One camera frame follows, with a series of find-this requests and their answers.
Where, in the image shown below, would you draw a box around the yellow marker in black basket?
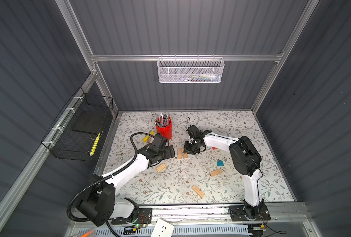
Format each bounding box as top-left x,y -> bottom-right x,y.
89,133 -> 100,157

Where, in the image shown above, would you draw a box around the white wire mesh basket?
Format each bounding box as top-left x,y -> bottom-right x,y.
157,57 -> 225,84

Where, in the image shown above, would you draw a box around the black corrugated cable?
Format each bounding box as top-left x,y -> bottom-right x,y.
66,132 -> 155,237

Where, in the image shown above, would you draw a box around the black wire basket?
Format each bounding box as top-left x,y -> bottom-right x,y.
42,90 -> 114,162

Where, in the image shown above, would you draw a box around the wood block front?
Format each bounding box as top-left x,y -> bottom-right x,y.
192,185 -> 205,198

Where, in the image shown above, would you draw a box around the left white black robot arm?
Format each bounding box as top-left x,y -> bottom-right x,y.
66,132 -> 175,227

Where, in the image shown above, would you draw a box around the markers in white basket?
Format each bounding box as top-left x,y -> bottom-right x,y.
182,74 -> 221,83

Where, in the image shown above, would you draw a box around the black pad in basket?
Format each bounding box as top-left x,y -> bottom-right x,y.
72,111 -> 105,135

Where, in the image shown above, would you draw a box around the teal arch block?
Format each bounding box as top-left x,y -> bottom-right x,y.
216,160 -> 224,166

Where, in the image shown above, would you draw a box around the pencils bunch in cup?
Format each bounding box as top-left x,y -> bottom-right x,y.
155,113 -> 172,127

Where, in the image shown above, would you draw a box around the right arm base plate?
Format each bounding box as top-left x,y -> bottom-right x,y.
228,205 -> 271,222

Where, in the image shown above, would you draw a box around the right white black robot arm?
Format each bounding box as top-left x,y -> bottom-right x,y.
184,125 -> 271,221

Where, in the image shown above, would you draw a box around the floral table mat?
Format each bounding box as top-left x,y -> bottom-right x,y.
104,111 -> 294,204

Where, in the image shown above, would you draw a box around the yellow highlighter pen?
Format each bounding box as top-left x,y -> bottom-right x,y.
143,131 -> 154,142

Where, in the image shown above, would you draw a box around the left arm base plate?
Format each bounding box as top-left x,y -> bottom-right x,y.
110,207 -> 153,225

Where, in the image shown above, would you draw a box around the red pencil cup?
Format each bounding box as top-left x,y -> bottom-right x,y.
155,120 -> 172,140

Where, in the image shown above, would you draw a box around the white power socket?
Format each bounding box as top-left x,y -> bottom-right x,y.
151,219 -> 175,237

